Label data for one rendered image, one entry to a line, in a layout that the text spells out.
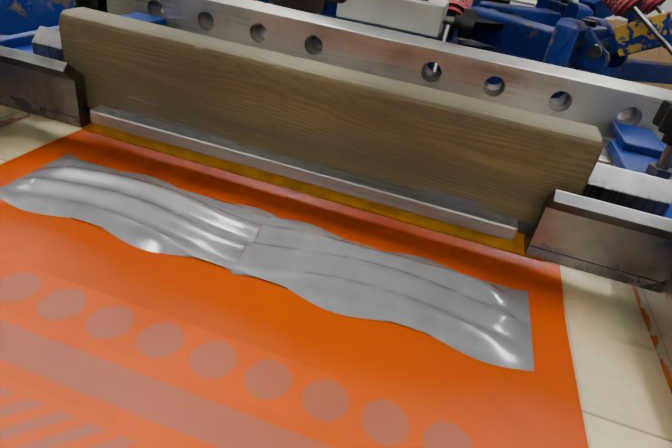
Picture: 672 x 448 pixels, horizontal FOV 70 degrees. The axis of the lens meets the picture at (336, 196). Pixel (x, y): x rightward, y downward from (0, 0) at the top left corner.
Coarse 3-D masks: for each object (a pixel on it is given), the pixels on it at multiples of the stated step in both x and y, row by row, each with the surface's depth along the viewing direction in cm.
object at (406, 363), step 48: (384, 240) 35; (432, 240) 35; (240, 288) 28; (528, 288) 32; (240, 336) 25; (288, 336) 26; (336, 336) 26; (384, 336) 27; (384, 384) 24; (432, 384) 24; (480, 384) 25; (528, 384) 25; (576, 384) 26; (480, 432) 22; (528, 432) 23; (576, 432) 23
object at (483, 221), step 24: (96, 120) 37; (120, 120) 36; (144, 120) 36; (192, 144) 35; (216, 144) 35; (240, 144) 35; (264, 168) 34; (288, 168) 34; (312, 168) 34; (360, 192) 33; (384, 192) 32; (408, 192) 33; (432, 216) 32; (456, 216) 32; (480, 216) 31; (504, 216) 32
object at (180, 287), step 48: (48, 144) 39; (96, 144) 40; (240, 192) 37; (288, 192) 38; (0, 240) 29; (48, 240) 29; (96, 240) 30; (96, 288) 27; (144, 288) 27; (192, 288) 28
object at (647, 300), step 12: (0, 108) 40; (12, 108) 41; (0, 120) 40; (12, 120) 41; (600, 156) 45; (636, 288) 33; (648, 300) 31; (660, 300) 30; (648, 312) 31; (660, 312) 29; (648, 324) 30; (660, 324) 29; (660, 336) 29; (660, 348) 28; (660, 360) 28
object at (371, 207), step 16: (96, 128) 40; (144, 144) 39; (160, 144) 39; (192, 160) 39; (208, 160) 38; (256, 176) 38; (272, 176) 37; (304, 192) 37; (320, 192) 37; (336, 192) 36; (368, 208) 36; (384, 208) 36; (416, 224) 36; (432, 224) 35; (448, 224) 35; (480, 240) 35; (496, 240) 34; (528, 256) 34
